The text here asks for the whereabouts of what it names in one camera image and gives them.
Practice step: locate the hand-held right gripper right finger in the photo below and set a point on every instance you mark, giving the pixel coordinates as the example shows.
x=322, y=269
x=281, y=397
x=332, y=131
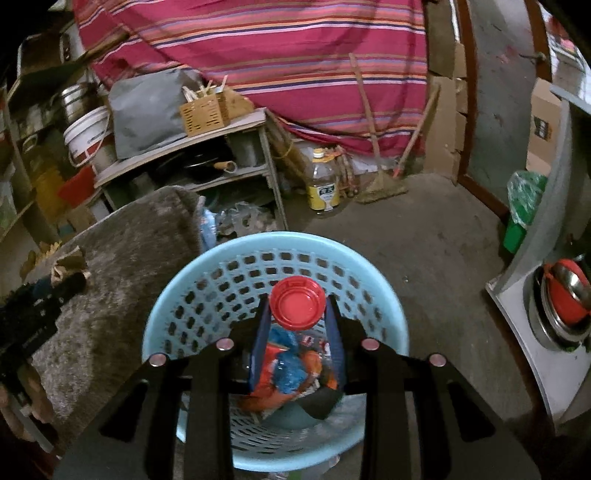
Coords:
x=334, y=341

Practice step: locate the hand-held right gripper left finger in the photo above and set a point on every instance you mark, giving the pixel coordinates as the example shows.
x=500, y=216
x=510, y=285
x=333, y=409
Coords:
x=259, y=350

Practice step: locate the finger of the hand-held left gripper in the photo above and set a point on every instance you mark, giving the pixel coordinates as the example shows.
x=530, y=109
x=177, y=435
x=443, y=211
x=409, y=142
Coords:
x=60, y=288

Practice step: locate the brown paper ball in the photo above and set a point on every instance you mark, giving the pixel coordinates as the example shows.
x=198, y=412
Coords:
x=69, y=263

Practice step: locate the orange wrapper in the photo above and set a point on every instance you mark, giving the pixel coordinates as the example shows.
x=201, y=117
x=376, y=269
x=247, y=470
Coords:
x=316, y=364

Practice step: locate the blue plastic bag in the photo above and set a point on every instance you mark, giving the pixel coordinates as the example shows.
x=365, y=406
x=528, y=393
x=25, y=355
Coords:
x=288, y=369

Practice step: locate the red snack wrapper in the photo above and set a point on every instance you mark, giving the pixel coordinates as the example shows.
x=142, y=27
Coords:
x=258, y=402

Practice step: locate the clear plastic bottle red cap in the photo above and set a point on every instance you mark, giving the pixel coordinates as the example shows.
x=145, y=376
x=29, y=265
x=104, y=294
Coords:
x=295, y=302

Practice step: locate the black paper cup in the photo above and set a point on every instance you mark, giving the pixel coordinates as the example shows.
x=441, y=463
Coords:
x=321, y=402

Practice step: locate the light blue plastic basket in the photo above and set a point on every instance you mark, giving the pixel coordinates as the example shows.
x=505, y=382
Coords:
x=221, y=286

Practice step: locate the person's left hand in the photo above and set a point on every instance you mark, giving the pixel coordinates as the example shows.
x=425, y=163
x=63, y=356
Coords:
x=36, y=394

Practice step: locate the grey shaggy mat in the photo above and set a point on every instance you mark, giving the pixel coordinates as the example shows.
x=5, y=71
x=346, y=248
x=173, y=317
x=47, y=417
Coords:
x=120, y=277

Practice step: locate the wooden shelf unit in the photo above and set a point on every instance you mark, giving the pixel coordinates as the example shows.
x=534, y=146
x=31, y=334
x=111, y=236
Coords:
x=18, y=221

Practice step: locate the red plastic basin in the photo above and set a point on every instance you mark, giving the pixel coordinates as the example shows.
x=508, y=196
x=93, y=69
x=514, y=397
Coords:
x=76, y=187

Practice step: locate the clear plastic bag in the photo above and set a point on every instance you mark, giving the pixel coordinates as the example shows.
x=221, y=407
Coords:
x=244, y=219

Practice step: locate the oil bottle yellow label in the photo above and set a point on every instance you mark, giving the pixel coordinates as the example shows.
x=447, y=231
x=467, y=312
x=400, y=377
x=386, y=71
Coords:
x=323, y=189

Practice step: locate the white plastic bucket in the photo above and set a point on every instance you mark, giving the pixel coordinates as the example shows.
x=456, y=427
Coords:
x=87, y=134

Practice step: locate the straw broom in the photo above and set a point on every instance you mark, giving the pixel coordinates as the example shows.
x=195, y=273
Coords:
x=383, y=189

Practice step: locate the large steel pot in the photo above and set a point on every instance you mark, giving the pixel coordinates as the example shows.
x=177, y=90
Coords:
x=78, y=104

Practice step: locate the white low shelf table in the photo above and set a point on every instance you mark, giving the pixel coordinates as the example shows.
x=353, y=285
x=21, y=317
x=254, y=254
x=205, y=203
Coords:
x=184, y=143

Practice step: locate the grey fabric cover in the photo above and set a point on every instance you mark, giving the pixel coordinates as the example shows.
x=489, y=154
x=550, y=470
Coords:
x=147, y=115

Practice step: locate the grey cabinet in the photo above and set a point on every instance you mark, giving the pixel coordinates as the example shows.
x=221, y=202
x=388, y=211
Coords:
x=521, y=277

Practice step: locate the stacked steel and red bowls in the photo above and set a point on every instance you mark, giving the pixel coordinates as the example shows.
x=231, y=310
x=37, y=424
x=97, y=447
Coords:
x=542, y=327

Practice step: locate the woven bamboo basket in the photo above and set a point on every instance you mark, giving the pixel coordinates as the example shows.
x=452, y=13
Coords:
x=205, y=115

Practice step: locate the red bowl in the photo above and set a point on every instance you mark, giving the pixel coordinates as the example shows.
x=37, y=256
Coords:
x=563, y=307

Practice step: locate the flattened cardboard sheets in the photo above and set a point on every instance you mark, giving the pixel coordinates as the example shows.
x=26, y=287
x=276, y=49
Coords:
x=441, y=129

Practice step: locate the green plastic bag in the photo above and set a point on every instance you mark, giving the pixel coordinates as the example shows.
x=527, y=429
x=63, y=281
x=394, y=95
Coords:
x=526, y=198

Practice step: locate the brown cardboard box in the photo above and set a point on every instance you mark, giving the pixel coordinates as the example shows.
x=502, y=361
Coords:
x=542, y=152

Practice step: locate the red striped cloth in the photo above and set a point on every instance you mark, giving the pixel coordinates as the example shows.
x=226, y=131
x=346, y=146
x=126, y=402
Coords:
x=277, y=55

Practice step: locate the wooden door frame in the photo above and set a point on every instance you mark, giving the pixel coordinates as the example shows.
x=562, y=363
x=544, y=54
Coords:
x=480, y=175

